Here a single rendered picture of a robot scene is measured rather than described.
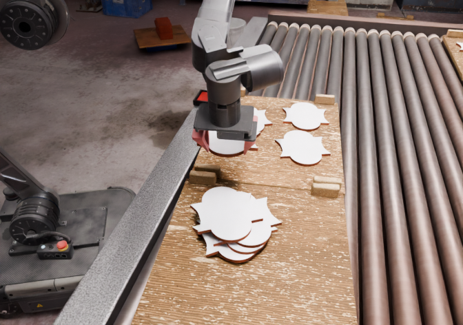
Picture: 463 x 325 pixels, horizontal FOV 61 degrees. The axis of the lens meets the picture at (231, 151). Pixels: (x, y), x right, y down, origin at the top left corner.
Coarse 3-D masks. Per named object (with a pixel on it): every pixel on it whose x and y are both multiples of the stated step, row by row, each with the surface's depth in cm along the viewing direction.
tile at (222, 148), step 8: (216, 136) 83; (256, 136) 85; (216, 144) 80; (224, 144) 80; (232, 144) 80; (240, 144) 80; (216, 152) 77; (224, 152) 77; (232, 152) 77; (240, 152) 78
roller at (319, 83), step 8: (328, 32) 172; (328, 40) 165; (320, 48) 159; (328, 48) 159; (320, 56) 151; (328, 56) 153; (320, 64) 145; (320, 72) 139; (320, 80) 134; (312, 88) 133; (320, 88) 130; (312, 96) 126
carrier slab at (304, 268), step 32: (192, 192) 86; (256, 192) 86; (288, 192) 86; (192, 224) 78; (288, 224) 78; (320, 224) 78; (160, 256) 72; (192, 256) 72; (256, 256) 72; (288, 256) 72; (320, 256) 72; (160, 288) 67; (192, 288) 67; (224, 288) 67; (256, 288) 67; (288, 288) 67; (320, 288) 67; (352, 288) 67; (160, 320) 62; (192, 320) 62; (224, 320) 62; (256, 320) 62; (288, 320) 62; (320, 320) 62; (352, 320) 62
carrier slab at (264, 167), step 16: (256, 96) 121; (272, 112) 114; (336, 112) 114; (272, 128) 107; (288, 128) 107; (320, 128) 107; (336, 128) 107; (256, 144) 101; (272, 144) 101; (336, 144) 101; (208, 160) 95; (224, 160) 95; (240, 160) 95; (256, 160) 95; (272, 160) 95; (288, 160) 95; (336, 160) 95; (224, 176) 90; (240, 176) 90; (256, 176) 90; (272, 176) 90; (288, 176) 90; (304, 176) 90; (336, 176) 90
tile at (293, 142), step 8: (288, 136) 102; (296, 136) 102; (304, 136) 102; (312, 136) 102; (280, 144) 99; (288, 144) 99; (296, 144) 99; (304, 144) 99; (312, 144) 99; (320, 144) 99; (288, 152) 97; (296, 152) 97; (304, 152) 97; (312, 152) 97; (320, 152) 97; (328, 152) 97; (296, 160) 94; (304, 160) 94; (312, 160) 94; (320, 160) 95
